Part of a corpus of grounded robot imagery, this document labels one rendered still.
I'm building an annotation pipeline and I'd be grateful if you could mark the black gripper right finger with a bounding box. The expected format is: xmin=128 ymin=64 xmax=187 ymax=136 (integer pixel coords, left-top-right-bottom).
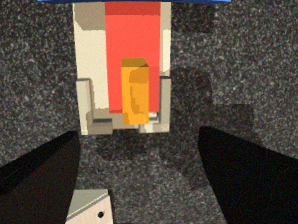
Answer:
xmin=198 ymin=125 xmax=298 ymax=224

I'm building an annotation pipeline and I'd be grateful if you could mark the red long block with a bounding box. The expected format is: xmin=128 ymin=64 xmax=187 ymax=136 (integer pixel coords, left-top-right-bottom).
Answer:
xmin=105 ymin=2 xmax=161 ymax=113

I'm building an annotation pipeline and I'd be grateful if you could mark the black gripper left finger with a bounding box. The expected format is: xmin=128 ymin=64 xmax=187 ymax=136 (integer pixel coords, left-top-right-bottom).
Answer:
xmin=0 ymin=131 xmax=81 ymax=224

